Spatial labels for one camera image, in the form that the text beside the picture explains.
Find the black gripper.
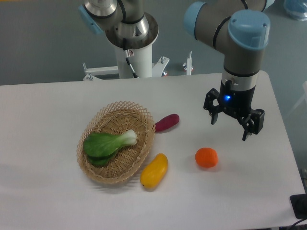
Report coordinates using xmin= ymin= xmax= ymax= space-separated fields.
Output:
xmin=203 ymin=70 xmax=265 ymax=141

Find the orange fruit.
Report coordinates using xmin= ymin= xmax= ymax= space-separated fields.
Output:
xmin=195 ymin=148 xmax=219 ymax=168

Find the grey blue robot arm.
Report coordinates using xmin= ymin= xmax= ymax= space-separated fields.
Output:
xmin=78 ymin=0 xmax=272 ymax=139

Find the purple sweet potato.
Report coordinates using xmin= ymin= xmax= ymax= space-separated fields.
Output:
xmin=155 ymin=114 xmax=180 ymax=133

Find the yellow mango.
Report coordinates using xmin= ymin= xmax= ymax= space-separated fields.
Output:
xmin=140 ymin=153 xmax=168 ymax=190

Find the black device bottom right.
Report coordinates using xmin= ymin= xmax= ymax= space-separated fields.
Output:
xmin=290 ymin=194 xmax=307 ymax=219

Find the woven wicker basket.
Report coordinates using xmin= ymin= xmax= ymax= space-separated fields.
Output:
xmin=77 ymin=101 xmax=155 ymax=184

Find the blue object top right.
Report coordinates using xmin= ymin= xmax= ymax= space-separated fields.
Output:
xmin=283 ymin=0 xmax=307 ymax=21

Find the green bok choy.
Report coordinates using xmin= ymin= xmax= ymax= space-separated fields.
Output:
xmin=83 ymin=130 xmax=138 ymax=166

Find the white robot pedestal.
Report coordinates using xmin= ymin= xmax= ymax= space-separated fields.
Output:
xmin=83 ymin=44 xmax=170 ymax=81

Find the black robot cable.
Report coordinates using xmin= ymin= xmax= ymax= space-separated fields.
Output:
xmin=122 ymin=37 xmax=139 ymax=79

